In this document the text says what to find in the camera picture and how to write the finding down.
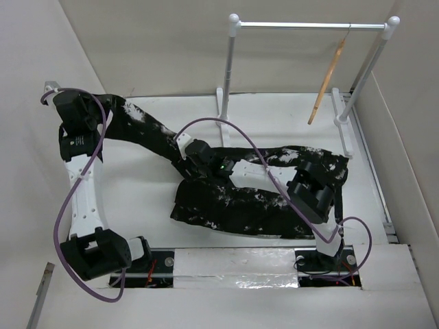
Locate black white patterned trousers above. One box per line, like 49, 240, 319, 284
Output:
95, 94, 348, 239

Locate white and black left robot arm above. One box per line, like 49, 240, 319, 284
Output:
52, 90, 153, 281

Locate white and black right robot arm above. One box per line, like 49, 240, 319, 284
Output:
176, 135, 344, 270

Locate wooden clothes hanger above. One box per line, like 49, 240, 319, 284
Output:
307, 28, 351, 125

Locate silver foil tape strip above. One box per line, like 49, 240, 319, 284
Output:
173, 247, 299, 289

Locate white metal clothes rack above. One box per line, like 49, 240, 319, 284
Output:
215, 12, 401, 159

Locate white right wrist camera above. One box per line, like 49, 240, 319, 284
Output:
175, 133, 194, 160

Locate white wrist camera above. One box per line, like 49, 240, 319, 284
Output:
175, 133, 194, 160
40, 80, 61, 106

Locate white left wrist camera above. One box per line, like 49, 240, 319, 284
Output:
40, 80, 61, 106

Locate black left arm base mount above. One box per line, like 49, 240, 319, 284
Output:
124, 248, 175, 289

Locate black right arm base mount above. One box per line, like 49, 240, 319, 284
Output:
294, 248, 361, 288

